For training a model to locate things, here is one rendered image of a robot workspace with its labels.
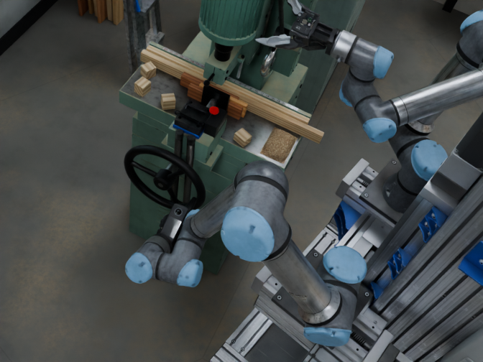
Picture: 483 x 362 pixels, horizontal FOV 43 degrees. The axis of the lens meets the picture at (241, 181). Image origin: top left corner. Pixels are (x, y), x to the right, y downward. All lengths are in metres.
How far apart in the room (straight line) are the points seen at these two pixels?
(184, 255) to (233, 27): 0.65
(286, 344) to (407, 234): 0.86
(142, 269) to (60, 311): 1.04
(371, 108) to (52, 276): 1.59
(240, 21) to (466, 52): 0.63
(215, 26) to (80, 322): 1.38
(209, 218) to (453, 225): 0.60
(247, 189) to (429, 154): 0.80
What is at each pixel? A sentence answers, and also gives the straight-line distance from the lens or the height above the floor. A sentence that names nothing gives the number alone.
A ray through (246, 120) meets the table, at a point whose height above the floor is 0.90.
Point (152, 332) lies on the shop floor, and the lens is 2.58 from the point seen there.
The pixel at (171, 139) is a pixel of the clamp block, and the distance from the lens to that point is 1.91.
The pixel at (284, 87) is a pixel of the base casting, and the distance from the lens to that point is 2.29.
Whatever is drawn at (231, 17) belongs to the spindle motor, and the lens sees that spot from 1.73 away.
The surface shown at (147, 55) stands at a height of 0.94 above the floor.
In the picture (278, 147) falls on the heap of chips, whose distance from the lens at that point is 1.94.
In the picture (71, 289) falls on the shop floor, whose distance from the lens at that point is 2.65.
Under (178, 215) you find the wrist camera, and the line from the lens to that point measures 1.75.
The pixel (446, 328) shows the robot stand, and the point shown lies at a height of 0.89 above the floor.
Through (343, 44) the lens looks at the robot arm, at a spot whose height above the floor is 1.39.
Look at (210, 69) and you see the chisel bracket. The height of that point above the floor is 1.05.
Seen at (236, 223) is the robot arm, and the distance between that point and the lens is 1.25.
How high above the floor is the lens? 2.42
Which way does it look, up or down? 55 degrees down
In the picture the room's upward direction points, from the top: 17 degrees clockwise
